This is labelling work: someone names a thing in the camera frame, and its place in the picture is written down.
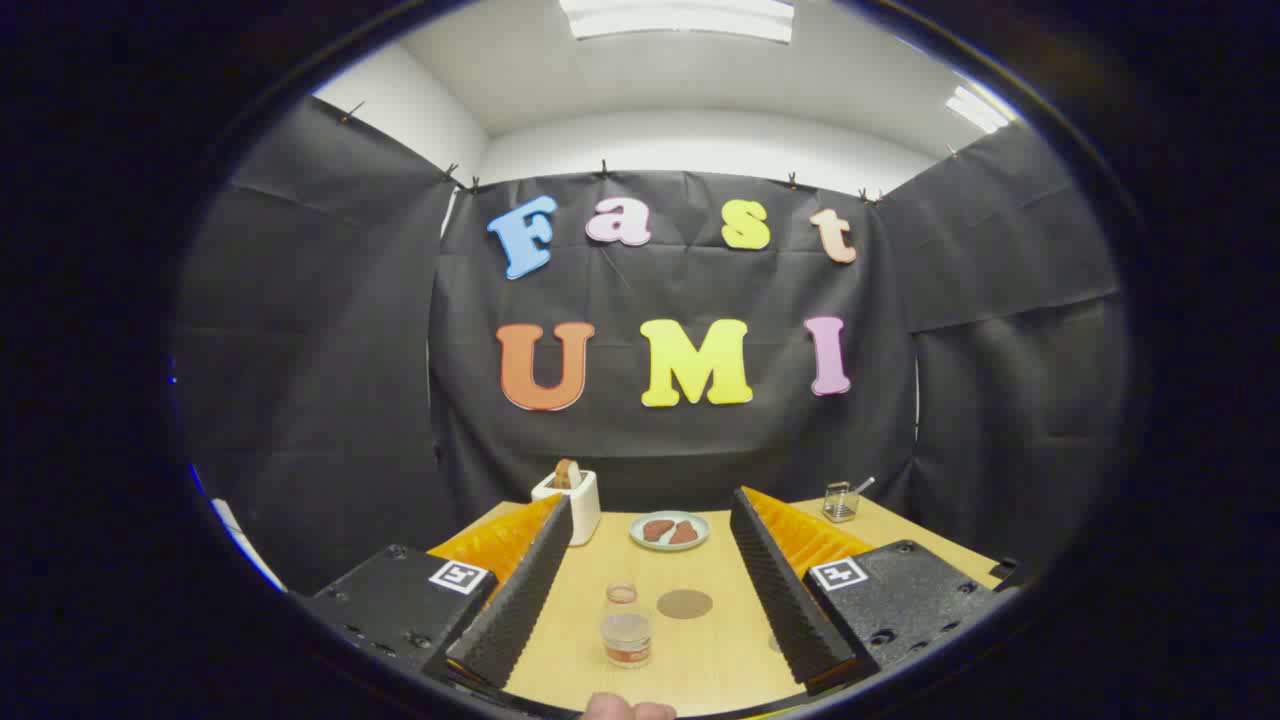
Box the clear plastic bottle red label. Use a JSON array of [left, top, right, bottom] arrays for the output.
[[600, 583, 653, 668]]

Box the white toaster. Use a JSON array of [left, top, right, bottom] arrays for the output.
[[531, 468, 602, 546]]

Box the pale green plate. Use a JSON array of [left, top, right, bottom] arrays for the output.
[[629, 510, 711, 552]]

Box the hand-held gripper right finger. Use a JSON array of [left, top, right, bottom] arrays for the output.
[[730, 486, 1001, 696]]

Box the long ceiling light panel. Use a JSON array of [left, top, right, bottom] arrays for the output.
[[558, 0, 796, 44]]

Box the wooden table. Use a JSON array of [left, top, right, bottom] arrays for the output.
[[430, 495, 1003, 717]]

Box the small ceiling light panel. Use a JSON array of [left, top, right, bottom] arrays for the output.
[[945, 85, 1013, 134]]

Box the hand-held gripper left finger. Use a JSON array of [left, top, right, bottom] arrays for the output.
[[290, 492, 574, 691]]

